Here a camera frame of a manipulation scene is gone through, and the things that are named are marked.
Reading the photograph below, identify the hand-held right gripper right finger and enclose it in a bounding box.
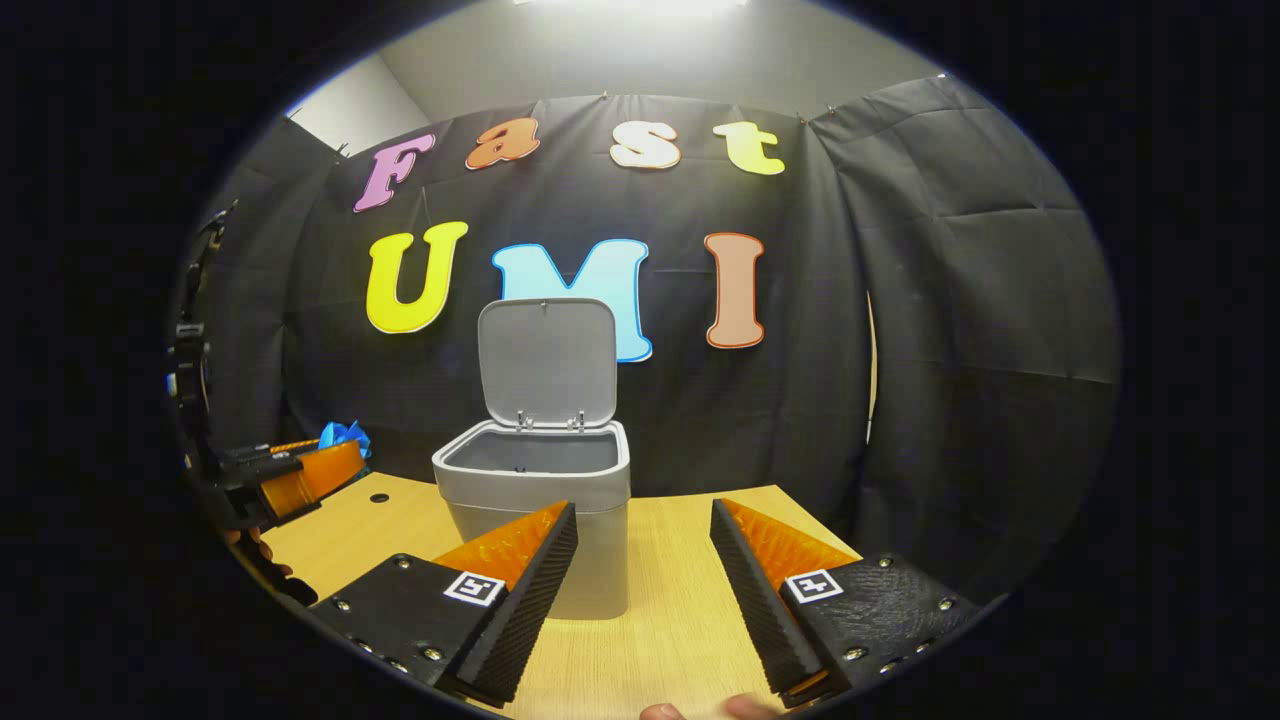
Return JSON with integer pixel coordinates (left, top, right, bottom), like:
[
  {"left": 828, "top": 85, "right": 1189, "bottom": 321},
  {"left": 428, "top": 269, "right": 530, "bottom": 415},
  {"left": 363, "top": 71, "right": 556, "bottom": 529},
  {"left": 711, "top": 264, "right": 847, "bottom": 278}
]
[{"left": 710, "top": 498, "right": 979, "bottom": 709}]

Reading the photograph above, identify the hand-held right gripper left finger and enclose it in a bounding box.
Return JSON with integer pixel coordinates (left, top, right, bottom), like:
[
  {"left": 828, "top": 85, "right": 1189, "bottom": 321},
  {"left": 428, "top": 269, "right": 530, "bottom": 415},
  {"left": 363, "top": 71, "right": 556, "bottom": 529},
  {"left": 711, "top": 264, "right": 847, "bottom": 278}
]
[{"left": 312, "top": 500, "right": 579, "bottom": 709}]

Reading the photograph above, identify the blue paper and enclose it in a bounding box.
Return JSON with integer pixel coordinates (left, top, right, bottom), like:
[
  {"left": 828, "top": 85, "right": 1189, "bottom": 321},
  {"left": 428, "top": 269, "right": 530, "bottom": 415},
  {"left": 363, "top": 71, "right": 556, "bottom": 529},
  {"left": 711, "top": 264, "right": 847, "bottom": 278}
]
[{"left": 318, "top": 420, "right": 373, "bottom": 460}]

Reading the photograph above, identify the white desktop garbage bin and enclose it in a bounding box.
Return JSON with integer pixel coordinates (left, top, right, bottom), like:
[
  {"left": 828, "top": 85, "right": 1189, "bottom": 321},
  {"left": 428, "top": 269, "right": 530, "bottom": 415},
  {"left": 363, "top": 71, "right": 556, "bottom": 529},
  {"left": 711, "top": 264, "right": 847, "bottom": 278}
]
[{"left": 432, "top": 297, "right": 633, "bottom": 621}]

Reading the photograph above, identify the wooden desktop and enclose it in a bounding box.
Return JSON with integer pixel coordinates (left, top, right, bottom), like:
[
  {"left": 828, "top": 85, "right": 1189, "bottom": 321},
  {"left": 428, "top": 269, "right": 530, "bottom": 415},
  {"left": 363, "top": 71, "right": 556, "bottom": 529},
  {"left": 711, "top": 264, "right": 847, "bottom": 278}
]
[{"left": 255, "top": 470, "right": 866, "bottom": 720}]

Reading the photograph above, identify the black backdrop cloth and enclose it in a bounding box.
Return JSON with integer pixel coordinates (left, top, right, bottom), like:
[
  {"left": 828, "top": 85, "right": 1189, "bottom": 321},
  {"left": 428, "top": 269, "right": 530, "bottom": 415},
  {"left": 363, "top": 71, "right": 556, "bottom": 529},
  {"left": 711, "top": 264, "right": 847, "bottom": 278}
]
[{"left": 175, "top": 75, "right": 1119, "bottom": 601}]

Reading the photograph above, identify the long ceiling light panel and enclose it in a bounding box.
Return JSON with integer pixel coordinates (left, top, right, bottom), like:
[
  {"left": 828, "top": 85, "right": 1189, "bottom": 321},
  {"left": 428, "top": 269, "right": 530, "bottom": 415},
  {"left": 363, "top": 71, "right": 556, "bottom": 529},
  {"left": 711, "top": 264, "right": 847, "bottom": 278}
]
[{"left": 513, "top": 0, "right": 751, "bottom": 14}]

